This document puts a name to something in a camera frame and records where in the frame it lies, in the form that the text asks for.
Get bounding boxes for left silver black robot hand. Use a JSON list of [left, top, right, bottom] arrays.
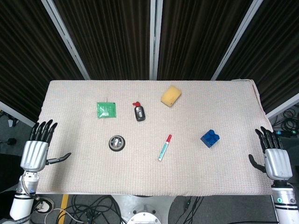
[[20, 119, 72, 172]]

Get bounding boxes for green foil packet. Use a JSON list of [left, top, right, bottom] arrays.
[[96, 101, 117, 119]]

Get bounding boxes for black floor cables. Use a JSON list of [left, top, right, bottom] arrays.
[[35, 195, 124, 224]]

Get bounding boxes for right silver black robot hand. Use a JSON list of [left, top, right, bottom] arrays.
[[248, 126, 293, 181]]

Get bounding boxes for grey partition frame post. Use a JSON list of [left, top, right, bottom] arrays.
[[210, 0, 268, 81], [149, 0, 164, 80], [41, 0, 90, 80]]

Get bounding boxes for black red-capped bottle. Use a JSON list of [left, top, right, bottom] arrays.
[[132, 101, 146, 122]]

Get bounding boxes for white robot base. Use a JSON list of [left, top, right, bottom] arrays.
[[112, 195, 176, 224]]

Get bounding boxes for beige woven table cloth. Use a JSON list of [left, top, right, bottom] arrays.
[[35, 79, 273, 196]]

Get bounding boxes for blue toy building block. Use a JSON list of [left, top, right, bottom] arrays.
[[200, 129, 221, 148]]

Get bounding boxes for yellow sponge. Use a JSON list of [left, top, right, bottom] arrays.
[[160, 84, 182, 108]]

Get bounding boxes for red capped marker pen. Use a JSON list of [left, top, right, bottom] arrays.
[[158, 134, 173, 162]]

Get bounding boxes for black cable bundle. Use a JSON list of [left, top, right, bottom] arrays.
[[273, 107, 299, 136]]

